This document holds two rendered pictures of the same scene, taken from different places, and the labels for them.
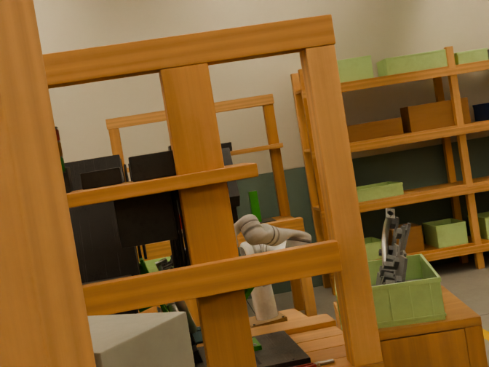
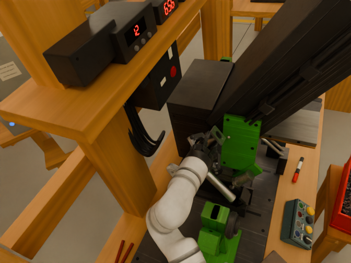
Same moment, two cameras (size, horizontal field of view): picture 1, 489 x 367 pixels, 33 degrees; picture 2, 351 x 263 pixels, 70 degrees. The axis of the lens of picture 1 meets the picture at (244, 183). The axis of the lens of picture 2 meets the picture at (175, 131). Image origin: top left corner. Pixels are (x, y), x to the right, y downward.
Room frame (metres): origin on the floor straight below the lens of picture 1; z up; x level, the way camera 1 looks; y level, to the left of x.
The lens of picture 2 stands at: (2.95, -0.15, 1.83)
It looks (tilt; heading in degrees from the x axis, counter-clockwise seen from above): 46 degrees down; 132
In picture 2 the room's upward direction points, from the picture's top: 13 degrees counter-clockwise
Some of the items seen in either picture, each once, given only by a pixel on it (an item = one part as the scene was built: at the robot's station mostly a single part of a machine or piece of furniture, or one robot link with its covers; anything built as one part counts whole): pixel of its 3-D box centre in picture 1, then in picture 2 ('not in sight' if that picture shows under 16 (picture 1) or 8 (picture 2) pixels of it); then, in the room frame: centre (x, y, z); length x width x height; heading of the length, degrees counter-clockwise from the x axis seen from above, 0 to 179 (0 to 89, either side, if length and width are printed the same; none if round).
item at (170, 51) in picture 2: (145, 217); (150, 71); (2.49, 0.32, 1.42); 0.17 x 0.12 x 0.15; 98
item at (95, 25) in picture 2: not in sight; (87, 50); (2.51, 0.14, 1.59); 0.15 x 0.07 x 0.07; 98
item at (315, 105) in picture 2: not in sight; (307, 109); (2.90, 0.90, 0.91); 0.20 x 0.11 x 0.03; 90
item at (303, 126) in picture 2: not in sight; (260, 120); (2.77, 0.55, 1.11); 0.39 x 0.16 x 0.03; 8
